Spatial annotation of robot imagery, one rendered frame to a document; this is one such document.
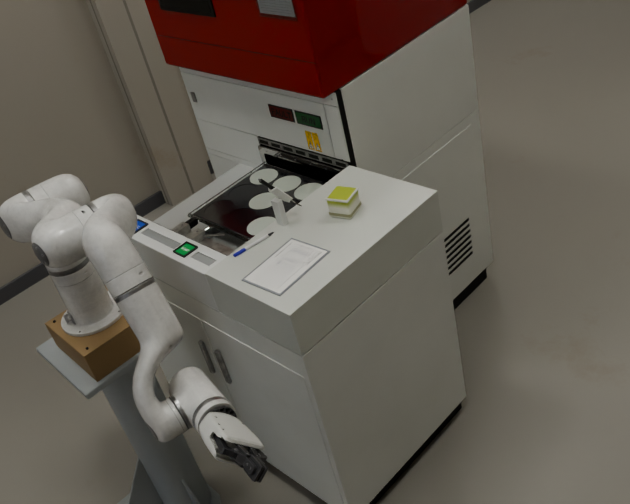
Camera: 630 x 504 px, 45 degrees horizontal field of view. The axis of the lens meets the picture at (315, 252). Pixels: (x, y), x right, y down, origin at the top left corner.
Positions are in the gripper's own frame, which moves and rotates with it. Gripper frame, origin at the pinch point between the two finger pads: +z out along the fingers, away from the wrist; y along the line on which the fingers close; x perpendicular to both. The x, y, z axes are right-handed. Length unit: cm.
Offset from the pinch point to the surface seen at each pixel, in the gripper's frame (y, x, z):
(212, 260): -27, 16, -87
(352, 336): -58, 18, -53
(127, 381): -24, -28, -91
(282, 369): -47, 0, -60
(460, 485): -129, -14, -45
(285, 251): -37, 30, -72
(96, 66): -48, 48, -301
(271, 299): -30, 18, -57
